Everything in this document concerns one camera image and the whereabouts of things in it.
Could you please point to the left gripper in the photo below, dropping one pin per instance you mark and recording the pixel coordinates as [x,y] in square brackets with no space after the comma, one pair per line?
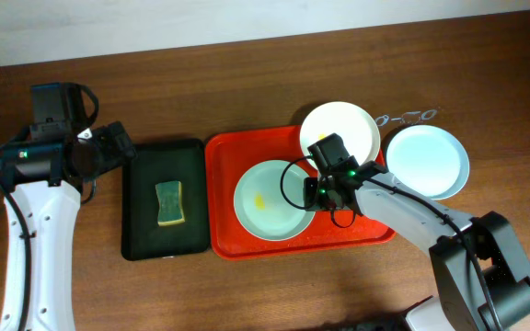
[115,142]

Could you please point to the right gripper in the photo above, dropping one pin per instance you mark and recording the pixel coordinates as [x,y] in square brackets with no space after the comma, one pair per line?
[328,154]

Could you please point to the light green plate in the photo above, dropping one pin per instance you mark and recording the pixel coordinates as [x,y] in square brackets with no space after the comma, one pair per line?
[281,186]

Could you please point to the green and yellow sponge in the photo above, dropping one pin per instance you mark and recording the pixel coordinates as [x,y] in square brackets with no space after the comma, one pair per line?
[170,205]

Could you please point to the light blue plate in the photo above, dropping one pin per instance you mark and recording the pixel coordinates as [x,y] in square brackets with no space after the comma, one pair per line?
[428,159]

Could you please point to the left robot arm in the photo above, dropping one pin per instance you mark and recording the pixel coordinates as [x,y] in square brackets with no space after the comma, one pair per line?
[42,174]

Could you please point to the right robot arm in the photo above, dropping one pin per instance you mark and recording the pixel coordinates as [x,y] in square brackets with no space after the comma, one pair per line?
[481,270]

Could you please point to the black plastic tray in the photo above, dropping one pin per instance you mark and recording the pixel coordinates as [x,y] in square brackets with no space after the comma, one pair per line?
[142,235]

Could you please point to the red plastic tray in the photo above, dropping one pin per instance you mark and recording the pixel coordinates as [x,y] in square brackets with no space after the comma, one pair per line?
[227,157]

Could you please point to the white plate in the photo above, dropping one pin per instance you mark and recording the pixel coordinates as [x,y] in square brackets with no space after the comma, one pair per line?
[355,126]

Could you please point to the yellow stain on green plate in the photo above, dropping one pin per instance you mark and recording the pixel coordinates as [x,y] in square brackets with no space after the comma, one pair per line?
[259,202]

